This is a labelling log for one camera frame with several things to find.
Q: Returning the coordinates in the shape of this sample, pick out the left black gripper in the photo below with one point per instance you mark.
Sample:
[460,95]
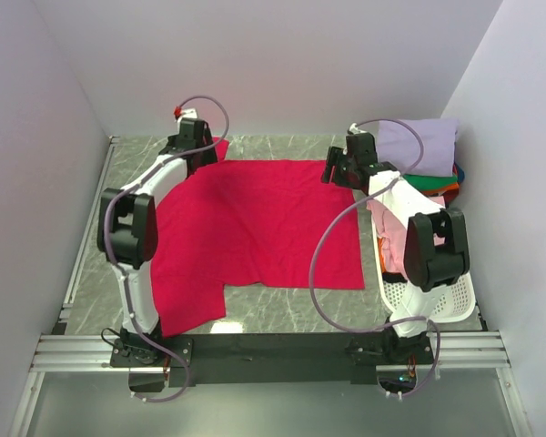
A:
[209,157]

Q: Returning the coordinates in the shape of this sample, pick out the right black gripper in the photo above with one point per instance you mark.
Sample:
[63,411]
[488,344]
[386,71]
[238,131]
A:
[335,157]

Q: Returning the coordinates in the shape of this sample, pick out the crimson red t shirt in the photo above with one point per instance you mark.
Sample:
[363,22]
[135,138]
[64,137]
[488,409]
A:
[261,215]

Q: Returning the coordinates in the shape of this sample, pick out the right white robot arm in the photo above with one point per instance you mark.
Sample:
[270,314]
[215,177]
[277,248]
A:
[400,333]

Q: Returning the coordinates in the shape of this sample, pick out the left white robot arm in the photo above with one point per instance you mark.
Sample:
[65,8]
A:
[127,230]

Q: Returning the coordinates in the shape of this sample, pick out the folded lavender t shirt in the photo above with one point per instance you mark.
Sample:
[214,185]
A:
[398,146]

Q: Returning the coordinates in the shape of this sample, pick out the folded green t shirt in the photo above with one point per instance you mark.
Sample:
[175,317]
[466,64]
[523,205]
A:
[417,181]

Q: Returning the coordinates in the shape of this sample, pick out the pink t shirt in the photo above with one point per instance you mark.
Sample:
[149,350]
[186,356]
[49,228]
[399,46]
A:
[391,220]

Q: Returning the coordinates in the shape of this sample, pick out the orange garment in basket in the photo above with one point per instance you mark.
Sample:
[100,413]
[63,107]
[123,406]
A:
[385,256]

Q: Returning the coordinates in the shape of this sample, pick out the folded dark red t shirt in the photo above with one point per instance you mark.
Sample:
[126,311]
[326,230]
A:
[450,186]

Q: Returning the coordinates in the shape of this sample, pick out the white perforated laundry basket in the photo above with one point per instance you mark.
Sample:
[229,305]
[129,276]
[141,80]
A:
[455,296]

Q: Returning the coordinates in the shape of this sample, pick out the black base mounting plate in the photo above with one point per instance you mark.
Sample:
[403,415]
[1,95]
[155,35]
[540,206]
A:
[265,358]

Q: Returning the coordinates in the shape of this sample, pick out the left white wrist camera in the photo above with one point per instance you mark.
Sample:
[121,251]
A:
[180,112]

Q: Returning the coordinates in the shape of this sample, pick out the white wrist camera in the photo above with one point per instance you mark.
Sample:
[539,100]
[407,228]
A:
[355,130]
[180,112]

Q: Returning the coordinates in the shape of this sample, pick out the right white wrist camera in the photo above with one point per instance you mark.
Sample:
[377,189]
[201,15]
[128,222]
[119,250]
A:
[355,130]

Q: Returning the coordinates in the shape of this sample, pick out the aluminium extrusion rail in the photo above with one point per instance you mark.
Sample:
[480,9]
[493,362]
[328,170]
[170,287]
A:
[461,350]

